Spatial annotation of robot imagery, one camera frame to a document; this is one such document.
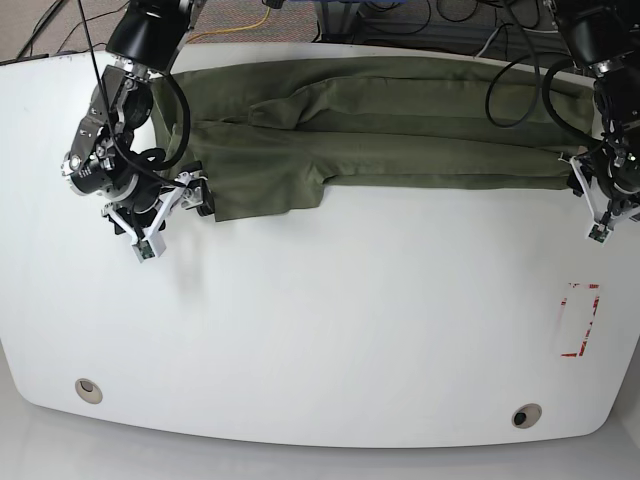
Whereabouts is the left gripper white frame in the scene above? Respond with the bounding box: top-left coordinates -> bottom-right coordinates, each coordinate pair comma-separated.
567,156 -> 639,245

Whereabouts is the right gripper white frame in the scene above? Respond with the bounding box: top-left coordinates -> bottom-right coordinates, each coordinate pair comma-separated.
102,162 -> 215,259

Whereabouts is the olive green t-shirt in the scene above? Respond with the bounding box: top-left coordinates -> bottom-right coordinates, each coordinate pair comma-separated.
151,56 -> 584,221

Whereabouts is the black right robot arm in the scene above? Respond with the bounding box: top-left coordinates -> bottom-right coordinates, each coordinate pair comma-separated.
61,1 -> 215,262

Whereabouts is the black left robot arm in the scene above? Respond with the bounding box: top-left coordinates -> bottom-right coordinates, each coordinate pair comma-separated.
541,1 -> 639,244

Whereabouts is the red tape rectangle marking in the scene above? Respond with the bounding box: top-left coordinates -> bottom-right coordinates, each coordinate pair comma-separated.
554,283 -> 600,358

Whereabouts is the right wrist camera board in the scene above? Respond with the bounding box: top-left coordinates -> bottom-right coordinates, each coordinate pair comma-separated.
132,242 -> 156,263

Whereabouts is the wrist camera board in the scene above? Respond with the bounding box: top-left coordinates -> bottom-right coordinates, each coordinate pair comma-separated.
587,223 -> 612,245
132,242 -> 156,263

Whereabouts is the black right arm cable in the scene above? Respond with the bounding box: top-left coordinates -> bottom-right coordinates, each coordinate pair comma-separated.
74,0 -> 192,186

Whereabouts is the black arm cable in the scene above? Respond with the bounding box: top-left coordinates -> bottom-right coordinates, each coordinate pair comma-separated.
484,0 -> 611,151
74,0 -> 192,186

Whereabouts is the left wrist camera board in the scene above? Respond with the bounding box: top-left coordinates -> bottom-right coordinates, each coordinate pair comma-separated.
587,223 -> 612,245

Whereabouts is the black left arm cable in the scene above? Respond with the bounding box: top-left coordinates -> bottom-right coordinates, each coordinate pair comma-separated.
484,0 -> 611,151

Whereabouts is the white cable on floor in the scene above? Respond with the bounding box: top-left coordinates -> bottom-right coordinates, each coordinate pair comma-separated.
473,24 -> 556,59

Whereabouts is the left table cable grommet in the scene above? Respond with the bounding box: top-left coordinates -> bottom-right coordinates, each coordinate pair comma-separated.
75,378 -> 103,405

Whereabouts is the table cable grommet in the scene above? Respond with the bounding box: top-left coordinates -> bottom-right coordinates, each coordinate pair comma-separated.
511,403 -> 542,429
75,378 -> 103,405

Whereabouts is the yellow cable on floor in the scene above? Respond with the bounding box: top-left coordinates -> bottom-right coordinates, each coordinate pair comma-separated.
184,4 -> 275,46

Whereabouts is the right table cable grommet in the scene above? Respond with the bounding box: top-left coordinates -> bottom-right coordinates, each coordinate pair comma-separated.
511,403 -> 542,429

